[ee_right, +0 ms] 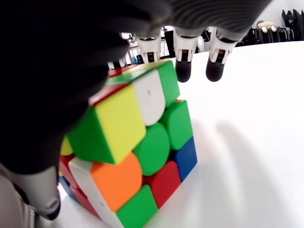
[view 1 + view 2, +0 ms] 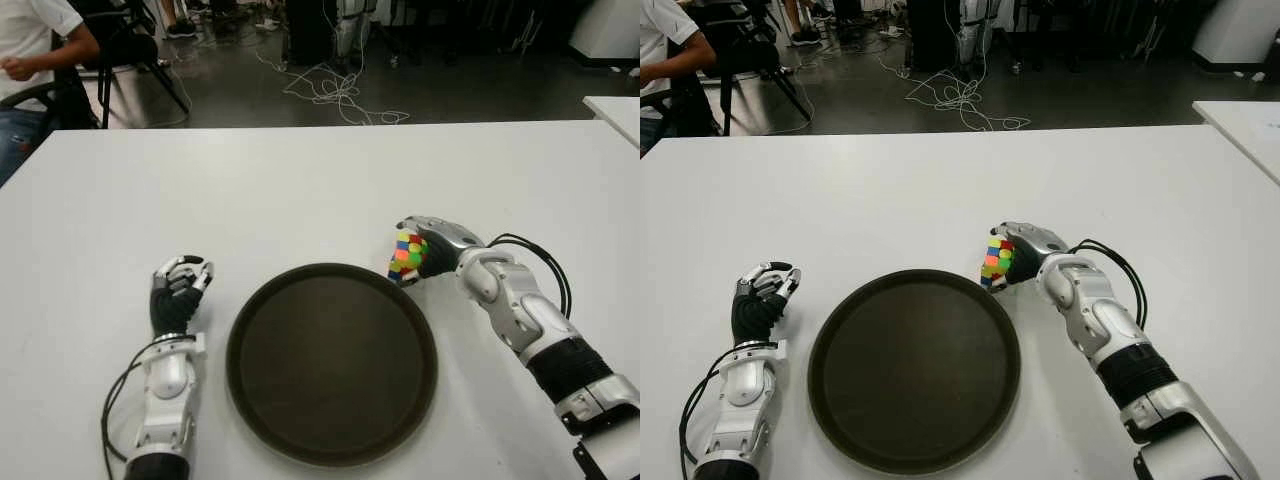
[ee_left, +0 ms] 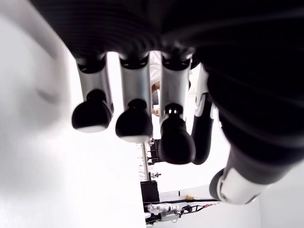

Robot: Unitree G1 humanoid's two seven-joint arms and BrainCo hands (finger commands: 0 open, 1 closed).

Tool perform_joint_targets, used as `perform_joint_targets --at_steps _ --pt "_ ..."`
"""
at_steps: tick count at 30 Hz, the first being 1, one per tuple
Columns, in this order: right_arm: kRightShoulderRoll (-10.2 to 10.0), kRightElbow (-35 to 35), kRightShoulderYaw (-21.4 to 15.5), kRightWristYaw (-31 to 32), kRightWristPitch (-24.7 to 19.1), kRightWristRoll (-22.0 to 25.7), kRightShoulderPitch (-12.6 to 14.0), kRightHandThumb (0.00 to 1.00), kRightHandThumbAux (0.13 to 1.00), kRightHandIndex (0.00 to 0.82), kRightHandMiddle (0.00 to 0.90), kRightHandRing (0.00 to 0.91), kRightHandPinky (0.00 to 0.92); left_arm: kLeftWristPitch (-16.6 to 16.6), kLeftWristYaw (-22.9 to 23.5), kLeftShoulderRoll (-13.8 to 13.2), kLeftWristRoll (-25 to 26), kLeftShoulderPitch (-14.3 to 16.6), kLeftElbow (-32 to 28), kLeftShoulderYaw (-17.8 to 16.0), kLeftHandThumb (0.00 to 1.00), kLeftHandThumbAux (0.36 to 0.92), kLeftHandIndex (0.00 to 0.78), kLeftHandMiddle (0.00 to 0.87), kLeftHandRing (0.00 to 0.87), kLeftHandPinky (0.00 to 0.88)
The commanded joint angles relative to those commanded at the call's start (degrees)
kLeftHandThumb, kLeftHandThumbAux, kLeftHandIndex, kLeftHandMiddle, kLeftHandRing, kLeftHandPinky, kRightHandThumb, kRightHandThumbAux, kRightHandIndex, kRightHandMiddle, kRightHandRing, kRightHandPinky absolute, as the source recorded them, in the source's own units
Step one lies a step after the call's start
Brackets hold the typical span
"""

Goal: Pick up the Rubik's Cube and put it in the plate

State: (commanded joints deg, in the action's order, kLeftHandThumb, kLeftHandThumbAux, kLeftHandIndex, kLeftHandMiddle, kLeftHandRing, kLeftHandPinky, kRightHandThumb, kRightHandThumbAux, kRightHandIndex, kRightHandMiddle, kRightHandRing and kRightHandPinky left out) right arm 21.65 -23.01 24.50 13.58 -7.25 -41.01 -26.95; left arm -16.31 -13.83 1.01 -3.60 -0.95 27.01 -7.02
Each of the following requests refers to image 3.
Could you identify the silver humanoid robot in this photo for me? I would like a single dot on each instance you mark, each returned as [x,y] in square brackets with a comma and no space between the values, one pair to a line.
[161,208]

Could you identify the metal rail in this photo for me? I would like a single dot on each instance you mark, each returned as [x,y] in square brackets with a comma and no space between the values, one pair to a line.
[145,161]

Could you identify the black bracket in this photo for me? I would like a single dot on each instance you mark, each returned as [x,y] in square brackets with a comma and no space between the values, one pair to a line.
[154,152]

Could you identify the person in white shirt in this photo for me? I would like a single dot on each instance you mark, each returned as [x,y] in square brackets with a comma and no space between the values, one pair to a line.
[154,69]

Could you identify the black cabinet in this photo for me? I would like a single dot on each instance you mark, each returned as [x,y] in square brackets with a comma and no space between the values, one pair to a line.
[149,191]

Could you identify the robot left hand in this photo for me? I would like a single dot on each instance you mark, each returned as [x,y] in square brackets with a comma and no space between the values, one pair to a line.
[237,71]

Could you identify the small yellow object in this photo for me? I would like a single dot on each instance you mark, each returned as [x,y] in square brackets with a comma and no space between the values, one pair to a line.
[188,196]

